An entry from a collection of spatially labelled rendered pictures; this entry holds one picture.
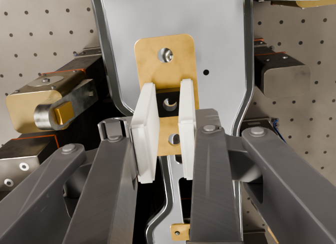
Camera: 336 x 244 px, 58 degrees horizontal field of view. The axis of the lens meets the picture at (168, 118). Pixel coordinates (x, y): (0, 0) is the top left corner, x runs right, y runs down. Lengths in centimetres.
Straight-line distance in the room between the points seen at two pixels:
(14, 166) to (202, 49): 30
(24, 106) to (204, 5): 28
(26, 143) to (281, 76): 39
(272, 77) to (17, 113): 37
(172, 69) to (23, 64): 69
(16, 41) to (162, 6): 49
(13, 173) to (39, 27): 46
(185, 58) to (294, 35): 62
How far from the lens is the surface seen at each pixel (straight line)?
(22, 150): 45
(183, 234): 61
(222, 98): 48
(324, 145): 93
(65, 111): 42
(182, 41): 19
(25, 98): 45
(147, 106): 15
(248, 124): 80
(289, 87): 51
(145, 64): 20
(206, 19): 45
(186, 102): 15
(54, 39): 82
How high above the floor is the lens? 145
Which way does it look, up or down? 68 degrees down
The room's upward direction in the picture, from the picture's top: 175 degrees counter-clockwise
